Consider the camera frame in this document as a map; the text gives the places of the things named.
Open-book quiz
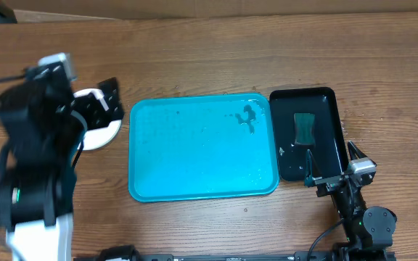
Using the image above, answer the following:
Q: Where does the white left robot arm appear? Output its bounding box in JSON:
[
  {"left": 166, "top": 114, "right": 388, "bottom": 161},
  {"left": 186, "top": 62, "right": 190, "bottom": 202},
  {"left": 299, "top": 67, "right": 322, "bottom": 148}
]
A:
[{"left": 0, "top": 62, "right": 124, "bottom": 260}]

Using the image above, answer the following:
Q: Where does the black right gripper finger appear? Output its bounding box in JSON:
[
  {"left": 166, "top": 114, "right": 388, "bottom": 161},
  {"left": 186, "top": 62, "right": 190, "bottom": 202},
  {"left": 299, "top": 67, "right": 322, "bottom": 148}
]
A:
[
  {"left": 304, "top": 149, "right": 321, "bottom": 187},
  {"left": 347, "top": 141, "right": 367, "bottom": 160}
]

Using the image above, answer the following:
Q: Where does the teal plastic tray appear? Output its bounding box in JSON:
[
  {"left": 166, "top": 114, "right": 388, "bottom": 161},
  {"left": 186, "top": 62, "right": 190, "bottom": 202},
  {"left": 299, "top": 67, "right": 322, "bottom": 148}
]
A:
[{"left": 128, "top": 93, "right": 279, "bottom": 202}]

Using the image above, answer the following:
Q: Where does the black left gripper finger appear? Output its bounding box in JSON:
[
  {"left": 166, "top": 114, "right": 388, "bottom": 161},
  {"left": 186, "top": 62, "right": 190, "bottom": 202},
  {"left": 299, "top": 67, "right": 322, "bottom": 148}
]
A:
[
  {"left": 73, "top": 93, "right": 113, "bottom": 131},
  {"left": 97, "top": 77, "right": 124, "bottom": 121}
]

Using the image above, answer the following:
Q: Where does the pink plate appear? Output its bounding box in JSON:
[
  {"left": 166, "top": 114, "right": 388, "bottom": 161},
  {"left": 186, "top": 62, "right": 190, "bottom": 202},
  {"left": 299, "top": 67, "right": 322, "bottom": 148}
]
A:
[{"left": 74, "top": 88, "right": 122, "bottom": 151}]

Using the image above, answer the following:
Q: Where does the cardboard box wall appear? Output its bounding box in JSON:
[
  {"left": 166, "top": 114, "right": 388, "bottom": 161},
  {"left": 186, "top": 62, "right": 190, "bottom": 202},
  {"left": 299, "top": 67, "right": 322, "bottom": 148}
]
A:
[{"left": 4, "top": 0, "right": 418, "bottom": 20}]

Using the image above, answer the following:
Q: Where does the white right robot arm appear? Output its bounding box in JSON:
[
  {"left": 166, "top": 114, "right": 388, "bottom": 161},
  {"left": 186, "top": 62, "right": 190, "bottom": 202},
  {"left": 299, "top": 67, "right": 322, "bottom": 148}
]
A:
[{"left": 304, "top": 141, "right": 397, "bottom": 261}]

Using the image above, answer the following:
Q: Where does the black plastic water tray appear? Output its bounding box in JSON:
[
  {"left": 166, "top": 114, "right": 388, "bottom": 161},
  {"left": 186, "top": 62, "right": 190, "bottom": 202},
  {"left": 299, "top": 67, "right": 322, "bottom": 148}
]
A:
[{"left": 269, "top": 87, "right": 348, "bottom": 182}]

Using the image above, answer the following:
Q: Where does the green scouring sponge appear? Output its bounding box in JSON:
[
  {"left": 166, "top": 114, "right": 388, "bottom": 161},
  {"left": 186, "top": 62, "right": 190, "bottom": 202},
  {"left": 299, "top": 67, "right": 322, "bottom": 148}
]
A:
[{"left": 294, "top": 113, "right": 315, "bottom": 146}]

